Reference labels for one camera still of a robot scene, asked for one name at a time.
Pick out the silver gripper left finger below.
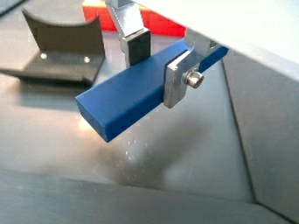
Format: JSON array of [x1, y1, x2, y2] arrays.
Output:
[[105, 0, 151, 67]]

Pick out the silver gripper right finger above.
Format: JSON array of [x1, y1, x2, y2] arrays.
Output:
[[163, 29, 219, 109]]

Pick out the dark blue rectangular block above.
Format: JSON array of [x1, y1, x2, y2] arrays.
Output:
[[76, 40, 228, 141]]

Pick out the red peg board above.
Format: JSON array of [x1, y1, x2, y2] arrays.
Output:
[[81, 0, 185, 38]]

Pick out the black curved fixture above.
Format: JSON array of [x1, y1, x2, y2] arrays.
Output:
[[0, 8, 106, 88]]

